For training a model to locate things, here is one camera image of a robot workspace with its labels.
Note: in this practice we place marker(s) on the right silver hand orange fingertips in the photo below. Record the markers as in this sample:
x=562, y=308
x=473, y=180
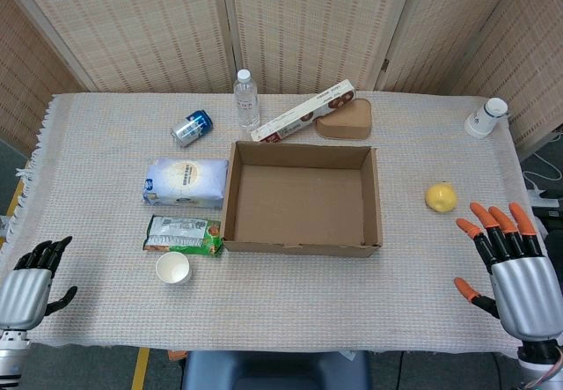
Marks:
x=525, y=289

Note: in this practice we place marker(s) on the left silver hand black fingers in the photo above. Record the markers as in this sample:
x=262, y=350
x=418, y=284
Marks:
x=19, y=293

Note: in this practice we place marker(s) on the white paper cup blue stripe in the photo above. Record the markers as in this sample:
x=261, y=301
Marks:
x=173, y=268

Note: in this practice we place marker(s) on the green snack packet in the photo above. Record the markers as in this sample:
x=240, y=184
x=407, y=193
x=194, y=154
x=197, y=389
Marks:
x=182, y=236

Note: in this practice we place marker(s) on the large pale blue tissue pack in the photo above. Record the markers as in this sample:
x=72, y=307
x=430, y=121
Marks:
x=184, y=183

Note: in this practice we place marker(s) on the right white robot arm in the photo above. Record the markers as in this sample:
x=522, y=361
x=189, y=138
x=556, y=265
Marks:
x=543, y=363

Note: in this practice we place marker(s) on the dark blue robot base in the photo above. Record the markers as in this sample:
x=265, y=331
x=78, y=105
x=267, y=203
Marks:
x=272, y=370

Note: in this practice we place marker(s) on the open brown cardboard box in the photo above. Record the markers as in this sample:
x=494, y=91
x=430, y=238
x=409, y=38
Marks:
x=303, y=200

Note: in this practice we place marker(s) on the long white cookie box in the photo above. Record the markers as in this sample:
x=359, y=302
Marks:
x=299, y=115

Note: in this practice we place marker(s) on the white power strip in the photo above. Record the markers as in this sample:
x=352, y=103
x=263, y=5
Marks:
x=545, y=198

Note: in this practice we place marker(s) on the yellow fruit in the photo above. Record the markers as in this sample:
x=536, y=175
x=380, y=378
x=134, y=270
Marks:
x=441, y=197

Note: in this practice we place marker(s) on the white woven tablecloth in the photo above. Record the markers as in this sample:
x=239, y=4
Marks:
x=308, y=302

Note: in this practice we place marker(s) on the blue and silver drink can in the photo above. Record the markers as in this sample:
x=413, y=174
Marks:
x=191, y=128

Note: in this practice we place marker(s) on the brown kraft paper container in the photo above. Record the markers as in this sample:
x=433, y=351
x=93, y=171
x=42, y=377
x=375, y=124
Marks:
x=345, y=123

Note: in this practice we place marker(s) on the clear plastic water bottle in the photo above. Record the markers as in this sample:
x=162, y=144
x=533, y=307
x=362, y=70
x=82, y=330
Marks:
x=246, y=104

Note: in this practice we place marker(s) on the beige woven folding screen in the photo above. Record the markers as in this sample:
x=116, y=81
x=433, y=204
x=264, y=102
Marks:
x=154, y=29

